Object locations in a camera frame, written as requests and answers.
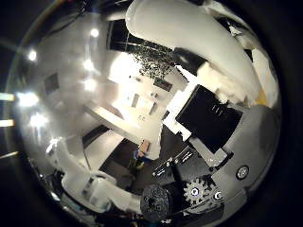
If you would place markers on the small blue tan object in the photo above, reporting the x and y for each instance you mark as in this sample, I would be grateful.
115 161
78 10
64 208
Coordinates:
141 154

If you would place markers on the dark leafy plant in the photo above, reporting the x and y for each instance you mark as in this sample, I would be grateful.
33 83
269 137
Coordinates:
153 60

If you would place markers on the long white desk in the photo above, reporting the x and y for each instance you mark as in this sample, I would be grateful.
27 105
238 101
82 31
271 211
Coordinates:
120 123

